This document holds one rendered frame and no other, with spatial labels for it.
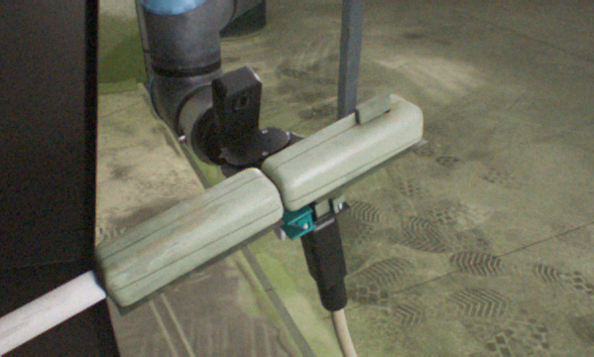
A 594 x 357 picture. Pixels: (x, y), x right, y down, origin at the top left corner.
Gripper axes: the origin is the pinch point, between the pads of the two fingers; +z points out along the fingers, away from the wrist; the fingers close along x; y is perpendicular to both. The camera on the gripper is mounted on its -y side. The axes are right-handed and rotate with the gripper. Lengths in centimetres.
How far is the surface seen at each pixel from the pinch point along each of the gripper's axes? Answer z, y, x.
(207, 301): -49, 57, 7
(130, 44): -181, 45, -21
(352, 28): -94, 33, -69
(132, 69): -181, 55, -18
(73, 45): -23.3, -13.1, 11.5
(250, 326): -38, 58, 2
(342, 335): -0.9, 21.8, -0.5
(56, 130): -23.7, -5.3, 16.9
